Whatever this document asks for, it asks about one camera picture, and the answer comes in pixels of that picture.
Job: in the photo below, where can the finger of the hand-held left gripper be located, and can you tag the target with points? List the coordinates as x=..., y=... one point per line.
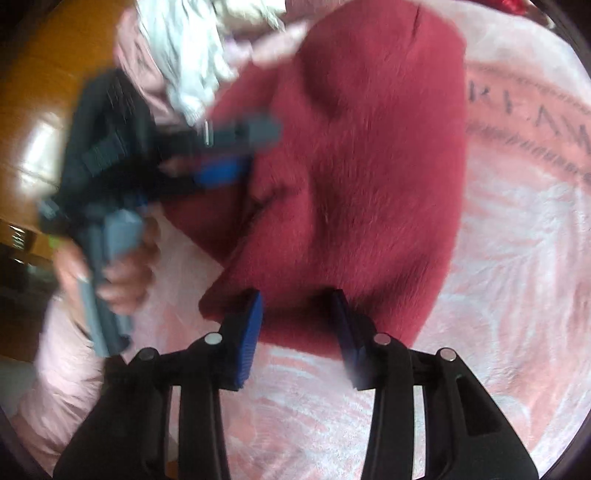
x=249, y=131
x=221, y=173

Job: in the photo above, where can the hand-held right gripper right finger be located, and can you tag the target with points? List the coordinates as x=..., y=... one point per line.
x=347, y=339

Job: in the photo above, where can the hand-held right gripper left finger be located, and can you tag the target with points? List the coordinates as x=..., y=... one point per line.
x=249, y=332

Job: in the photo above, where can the dark red knitted sweater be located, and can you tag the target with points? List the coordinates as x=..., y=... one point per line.
x=360, y=161

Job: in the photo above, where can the person's left forearm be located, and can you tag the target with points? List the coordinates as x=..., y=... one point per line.
x=60, y=392

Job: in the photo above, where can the person's left hand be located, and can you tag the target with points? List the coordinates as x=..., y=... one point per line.
x=129, y=281

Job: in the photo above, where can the white garment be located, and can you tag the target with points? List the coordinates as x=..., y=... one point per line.
x=184, y=55

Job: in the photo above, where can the pink printed bed blanket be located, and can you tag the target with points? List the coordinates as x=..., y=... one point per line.
x=508, y=277

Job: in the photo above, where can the red patterned fabric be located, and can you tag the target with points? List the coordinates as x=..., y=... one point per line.
x=515, y=5

